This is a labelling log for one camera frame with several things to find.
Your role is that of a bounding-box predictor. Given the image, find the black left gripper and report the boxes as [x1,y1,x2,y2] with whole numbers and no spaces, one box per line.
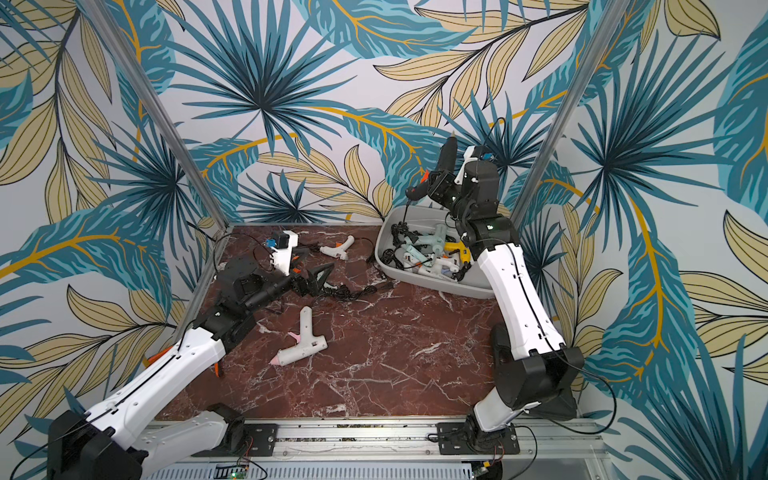
[244,248,335,314]

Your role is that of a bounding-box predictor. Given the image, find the black glue gun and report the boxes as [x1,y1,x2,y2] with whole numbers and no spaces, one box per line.
[406,136,458,207]

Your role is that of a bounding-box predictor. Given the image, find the yellow glue gun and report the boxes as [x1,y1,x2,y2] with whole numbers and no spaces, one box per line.
[444,241,472,264]

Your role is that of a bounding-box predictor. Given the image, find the mint green large glue gun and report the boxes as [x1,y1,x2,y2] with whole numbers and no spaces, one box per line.
[392,222,448,267]

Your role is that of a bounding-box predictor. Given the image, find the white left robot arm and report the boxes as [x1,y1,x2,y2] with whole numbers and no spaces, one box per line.
[46,258,302,479]

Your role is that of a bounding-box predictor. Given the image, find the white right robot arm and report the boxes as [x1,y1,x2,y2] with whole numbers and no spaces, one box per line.
[420,160,584,435]

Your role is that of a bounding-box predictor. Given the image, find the grey plastic storage box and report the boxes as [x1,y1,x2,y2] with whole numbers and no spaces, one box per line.
[375,206,493,299]

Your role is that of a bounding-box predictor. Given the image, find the large white pink-tip glue gun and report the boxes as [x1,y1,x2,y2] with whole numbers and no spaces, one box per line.
[270,306,328,366]

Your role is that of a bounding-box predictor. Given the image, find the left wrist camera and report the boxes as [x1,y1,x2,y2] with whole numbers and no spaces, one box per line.
[265,230,298,276]

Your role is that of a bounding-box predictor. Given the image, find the orange handled pliers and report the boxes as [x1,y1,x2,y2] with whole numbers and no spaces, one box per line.
[142,347,170,368]

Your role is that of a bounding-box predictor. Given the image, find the aluminium front rail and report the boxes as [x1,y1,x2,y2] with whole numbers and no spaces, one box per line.
[107,416,613,480]

